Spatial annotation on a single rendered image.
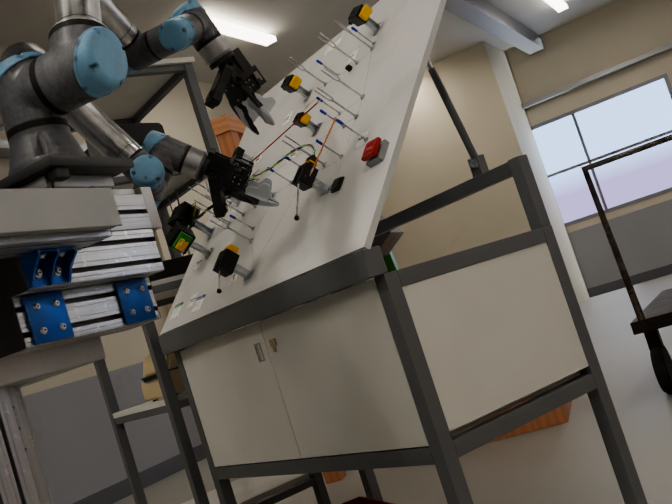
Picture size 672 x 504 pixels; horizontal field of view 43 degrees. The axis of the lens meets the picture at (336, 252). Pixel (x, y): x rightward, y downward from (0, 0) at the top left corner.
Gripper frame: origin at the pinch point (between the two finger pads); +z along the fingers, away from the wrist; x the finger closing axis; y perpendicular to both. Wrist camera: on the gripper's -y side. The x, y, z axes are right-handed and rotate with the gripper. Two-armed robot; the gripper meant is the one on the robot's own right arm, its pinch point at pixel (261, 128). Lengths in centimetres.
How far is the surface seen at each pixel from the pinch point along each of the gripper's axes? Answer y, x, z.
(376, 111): 24.4, -11.6, 14.0
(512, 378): -4, -32, 82
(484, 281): 7, -30, 60
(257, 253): -7.4, 29.6, 28.9
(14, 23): 146, 429, -147
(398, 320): -20, -32, 50
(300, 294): -21.3, -3.6, 38.0
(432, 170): 588, 664, 209
